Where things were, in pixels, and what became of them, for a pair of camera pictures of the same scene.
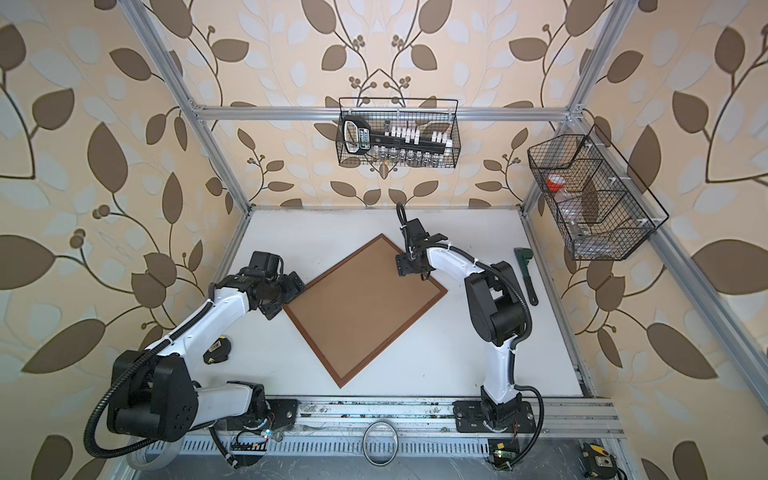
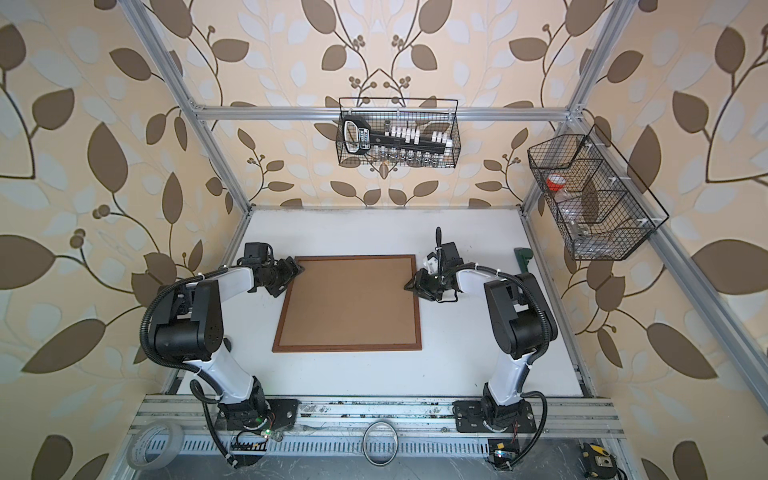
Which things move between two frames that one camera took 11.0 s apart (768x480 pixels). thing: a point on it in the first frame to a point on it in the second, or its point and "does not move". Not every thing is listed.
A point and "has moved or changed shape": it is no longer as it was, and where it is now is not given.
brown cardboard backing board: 353,312 has moved or changed shape
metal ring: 364,439 does not move
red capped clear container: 555,181 does not move
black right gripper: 403,265 to 419,287
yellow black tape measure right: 598,461 does not move
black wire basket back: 398,132 does not move
